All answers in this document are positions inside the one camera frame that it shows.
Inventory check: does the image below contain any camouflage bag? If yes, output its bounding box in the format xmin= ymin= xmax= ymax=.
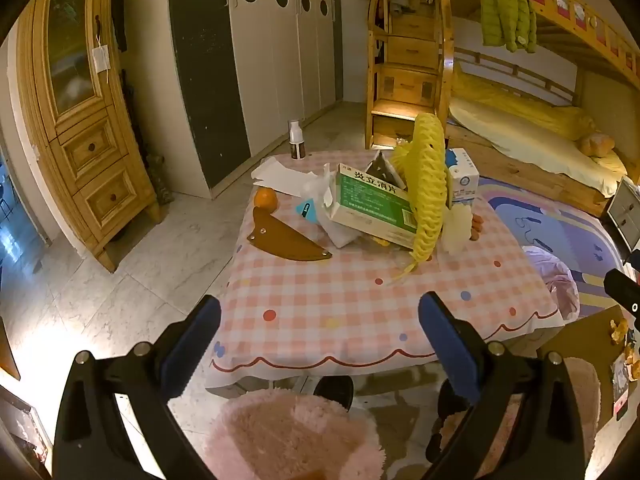
xmin=145 ymin=152 xmax=176 ymax=206

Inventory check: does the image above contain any white paper sheet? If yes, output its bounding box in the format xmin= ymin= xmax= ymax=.
xmin=251 ymin=156 xmax=326 ymax=196

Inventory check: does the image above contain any pink fluffy stool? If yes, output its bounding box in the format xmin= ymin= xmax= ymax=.
xmin=207 ymin=389 xmax=386 ymax=480

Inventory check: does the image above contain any wooden staircase with drawers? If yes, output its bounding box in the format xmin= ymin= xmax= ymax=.
xmin=365 ymin=0 xmax=456 ymax=151

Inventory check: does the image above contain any green medicine box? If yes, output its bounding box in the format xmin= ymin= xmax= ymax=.
xmin=325 ymin=162 xmax=421 ymax=250

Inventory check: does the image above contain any pale foam sleeve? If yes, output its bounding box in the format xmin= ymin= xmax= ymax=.
xmin=440 ymin=205 xmax=476 ymax=256

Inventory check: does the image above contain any blue and white carton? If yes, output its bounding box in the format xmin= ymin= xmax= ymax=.
xmin=445 ymin=148 xmax=481 ymax=208

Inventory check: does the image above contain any wooden bunk bed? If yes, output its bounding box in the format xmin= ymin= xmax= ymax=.
xmin=437 ymin=0 xmax=640 ymax=216

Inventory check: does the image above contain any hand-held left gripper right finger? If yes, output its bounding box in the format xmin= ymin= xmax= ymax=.
xmin=418 ymin=291 xmax=598 ymax=480

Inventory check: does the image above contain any yellow foam fruit net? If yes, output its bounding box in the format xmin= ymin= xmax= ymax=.
xmin=385 ymin=112 xmax=449 ymax=286

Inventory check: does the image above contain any black table foot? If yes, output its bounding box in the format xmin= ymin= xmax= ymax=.
xmin=313 ymin=375 xmax=355 ymax=413

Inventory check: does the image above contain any white wardrobe with round holes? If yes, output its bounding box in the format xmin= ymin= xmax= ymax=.
xmin=167 ymin=0 xmax=346 ymax=198

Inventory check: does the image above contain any brown leather knife sheath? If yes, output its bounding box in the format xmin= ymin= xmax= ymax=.
xmin=246 ymin=206 xmax=333 ymax=262

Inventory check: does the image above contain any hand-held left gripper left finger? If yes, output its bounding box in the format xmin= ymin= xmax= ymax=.
xmin=52 ymin=295 xmax=222 ymax=480

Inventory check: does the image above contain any colourful cartoon rug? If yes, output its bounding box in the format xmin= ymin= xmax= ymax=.
xmin=477 ymin=175 xmax=633 ymax=318

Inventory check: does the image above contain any brown fluffy stool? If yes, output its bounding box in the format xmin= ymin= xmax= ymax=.
xmin=430 ymin=357 xmax=601 ymax=466

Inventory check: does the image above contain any wooden cabinet with drawers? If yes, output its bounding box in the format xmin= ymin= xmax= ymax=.
xmin=17 ymin=0 xmax=163 ymax=273

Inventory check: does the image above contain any yellow plush pillow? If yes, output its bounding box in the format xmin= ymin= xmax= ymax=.
xmin=580 ymin=132 xmax=616 ymax=157

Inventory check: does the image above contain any yellow bed mattress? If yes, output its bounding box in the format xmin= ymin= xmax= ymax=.
xmin=447 ymin=62 xmax=628 ymax=198

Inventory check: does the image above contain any green down jacket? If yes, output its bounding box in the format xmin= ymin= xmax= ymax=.
xmin=480 ymin=0 xmax=538 ymax=54

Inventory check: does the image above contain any white capped spray bottle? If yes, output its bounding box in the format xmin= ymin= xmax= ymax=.
xmin=287 ymin=120 xmax=307 ymax=161

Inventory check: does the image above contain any small white drawer unit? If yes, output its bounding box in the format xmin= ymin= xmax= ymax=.
xmin=607 ymin=177 xmax=640 ymax=251

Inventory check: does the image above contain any brown cardboard sheet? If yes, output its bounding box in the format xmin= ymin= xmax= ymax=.
xmin=537 ymin=305 xmax=633 ymax=426

